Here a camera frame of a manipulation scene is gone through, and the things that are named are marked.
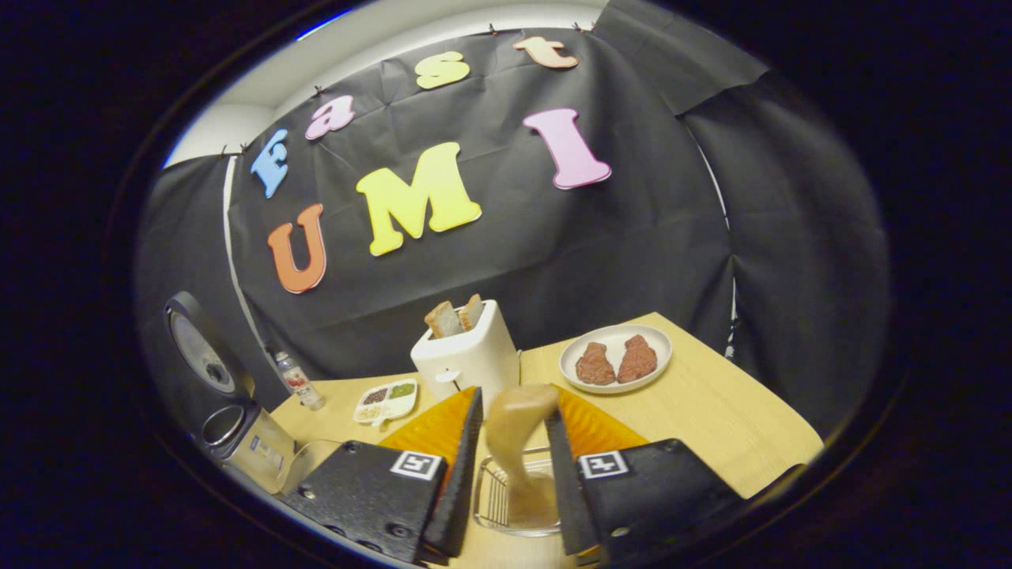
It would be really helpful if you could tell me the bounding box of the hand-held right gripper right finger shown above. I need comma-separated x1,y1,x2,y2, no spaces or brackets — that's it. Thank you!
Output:
544,386,744,566

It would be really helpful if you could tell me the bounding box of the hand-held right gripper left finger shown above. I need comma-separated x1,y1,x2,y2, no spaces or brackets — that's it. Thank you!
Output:
281,386,485,563

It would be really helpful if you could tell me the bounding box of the clear box of rice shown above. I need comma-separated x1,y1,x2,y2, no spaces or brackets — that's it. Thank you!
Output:
277,439,345,495

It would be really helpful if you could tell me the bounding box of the clear chopstick holder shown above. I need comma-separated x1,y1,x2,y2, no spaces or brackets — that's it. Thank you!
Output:
473,447,564,538

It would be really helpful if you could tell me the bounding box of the dark grey rice cooker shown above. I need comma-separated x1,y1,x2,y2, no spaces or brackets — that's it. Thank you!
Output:
162,291,297,495

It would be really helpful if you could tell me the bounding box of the wooden spoon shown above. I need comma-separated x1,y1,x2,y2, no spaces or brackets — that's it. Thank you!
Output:
484,383,562,526

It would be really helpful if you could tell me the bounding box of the white divided grain dish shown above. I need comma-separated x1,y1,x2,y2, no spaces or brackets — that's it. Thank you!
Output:
353,378,420,428

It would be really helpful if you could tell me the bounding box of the small clear bottle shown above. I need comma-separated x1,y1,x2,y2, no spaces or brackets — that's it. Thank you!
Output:
273,350,327,412

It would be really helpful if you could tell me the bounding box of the brown meat piece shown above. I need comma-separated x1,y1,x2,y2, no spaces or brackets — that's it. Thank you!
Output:
575,341,617,386
617,334,659,383

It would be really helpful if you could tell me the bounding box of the white round plate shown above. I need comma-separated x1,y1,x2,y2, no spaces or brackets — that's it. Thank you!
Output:
558,324,673,395

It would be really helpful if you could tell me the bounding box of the white toaster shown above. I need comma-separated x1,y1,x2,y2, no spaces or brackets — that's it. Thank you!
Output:
410,299,521,412

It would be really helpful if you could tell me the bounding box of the black backdrop cloth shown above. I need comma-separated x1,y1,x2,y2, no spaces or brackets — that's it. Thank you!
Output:
134,0,890,443

